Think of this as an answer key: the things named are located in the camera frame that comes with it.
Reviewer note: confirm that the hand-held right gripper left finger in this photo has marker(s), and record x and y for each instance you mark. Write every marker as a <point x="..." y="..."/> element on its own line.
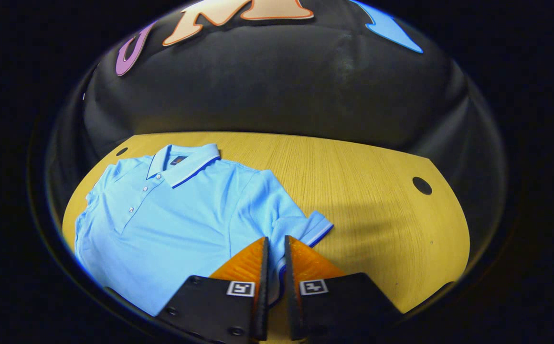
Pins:
<point x="261" y="286"/>

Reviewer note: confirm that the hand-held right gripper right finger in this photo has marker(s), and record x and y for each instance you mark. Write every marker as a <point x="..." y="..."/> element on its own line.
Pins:
<point x="290" y="286"/>

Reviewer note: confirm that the light blue T-shirt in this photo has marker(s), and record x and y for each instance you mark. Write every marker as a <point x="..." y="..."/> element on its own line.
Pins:
<point x="172" y="229"/>

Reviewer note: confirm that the black table grommet hole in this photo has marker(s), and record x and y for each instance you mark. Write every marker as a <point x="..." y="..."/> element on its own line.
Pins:
<point x="421" y="185"/>
<point x="122" y="151"/>

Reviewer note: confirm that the black backdrop cloth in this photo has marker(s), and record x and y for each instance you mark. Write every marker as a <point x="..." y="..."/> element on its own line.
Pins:
<point x="277" y="86"/>

